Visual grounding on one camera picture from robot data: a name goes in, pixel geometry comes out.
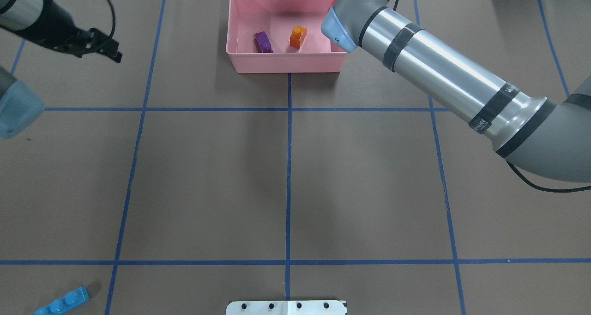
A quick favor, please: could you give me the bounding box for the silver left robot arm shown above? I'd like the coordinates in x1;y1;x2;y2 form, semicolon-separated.
0;0;122;139

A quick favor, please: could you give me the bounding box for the white camera stand base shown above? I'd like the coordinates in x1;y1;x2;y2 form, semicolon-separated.
225;300;348;315

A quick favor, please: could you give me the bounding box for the purple block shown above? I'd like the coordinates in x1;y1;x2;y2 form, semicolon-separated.
253;31;274;54

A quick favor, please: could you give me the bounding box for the orange block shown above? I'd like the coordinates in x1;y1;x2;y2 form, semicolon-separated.
289;26;308;50

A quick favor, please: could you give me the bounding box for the pink plastic box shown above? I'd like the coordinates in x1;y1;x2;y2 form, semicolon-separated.
226;0;348;74

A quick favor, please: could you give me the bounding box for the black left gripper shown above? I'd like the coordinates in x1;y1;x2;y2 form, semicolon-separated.
60;27;122;64

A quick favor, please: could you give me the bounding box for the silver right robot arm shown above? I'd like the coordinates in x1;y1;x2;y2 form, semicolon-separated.
321;0;591;183

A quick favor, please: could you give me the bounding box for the long blue four-stud block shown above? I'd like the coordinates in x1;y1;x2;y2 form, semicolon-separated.
32;287;90;315

